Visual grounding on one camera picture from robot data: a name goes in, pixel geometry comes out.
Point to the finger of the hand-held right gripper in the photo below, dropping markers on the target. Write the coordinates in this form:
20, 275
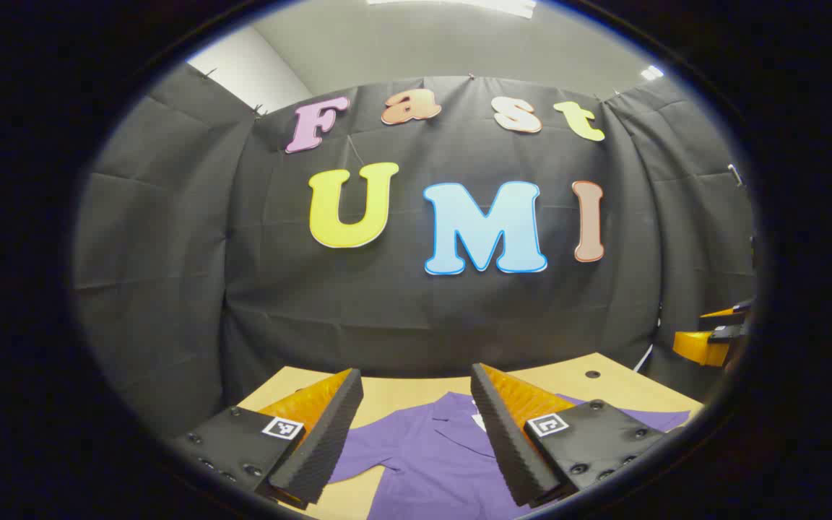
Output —
723, 313
698, 347

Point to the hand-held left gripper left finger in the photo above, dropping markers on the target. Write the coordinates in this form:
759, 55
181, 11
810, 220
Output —
322, 440

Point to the white paper hang tag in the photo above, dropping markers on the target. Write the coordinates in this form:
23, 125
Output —
479, 421

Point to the small ceiling light panel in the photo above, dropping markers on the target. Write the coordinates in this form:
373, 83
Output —
651, 72

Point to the long ceiling light panel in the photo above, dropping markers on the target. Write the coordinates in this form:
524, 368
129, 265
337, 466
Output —
452, 6

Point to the purple jacket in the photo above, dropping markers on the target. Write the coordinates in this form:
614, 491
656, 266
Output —
430, 462

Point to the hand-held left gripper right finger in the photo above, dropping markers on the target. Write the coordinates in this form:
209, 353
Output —
510, 448

